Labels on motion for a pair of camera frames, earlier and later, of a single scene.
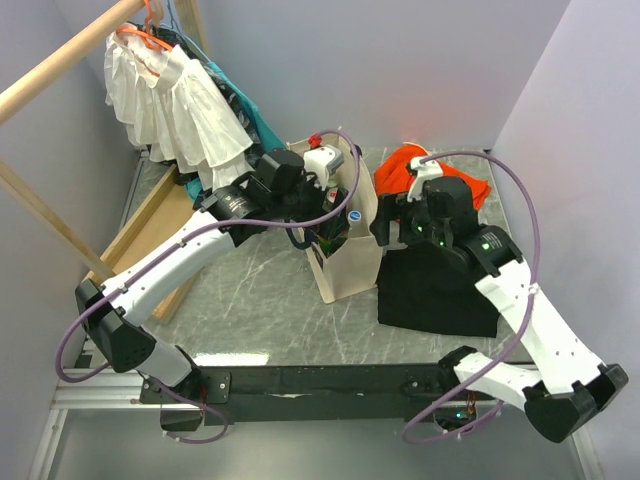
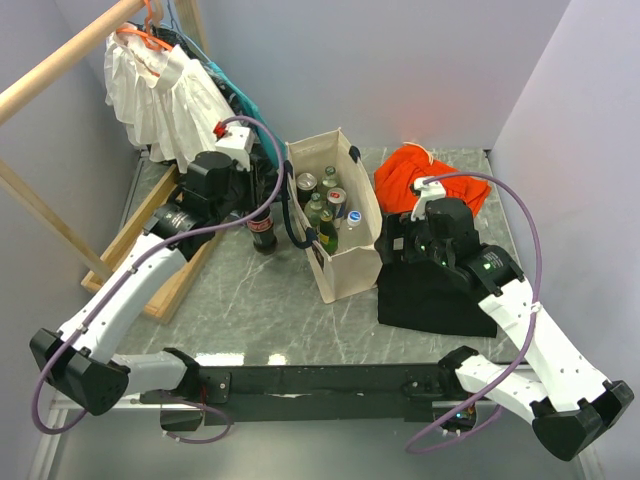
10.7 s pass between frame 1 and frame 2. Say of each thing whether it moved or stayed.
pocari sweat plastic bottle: stayed
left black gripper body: moved
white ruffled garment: stayed
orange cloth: stayed
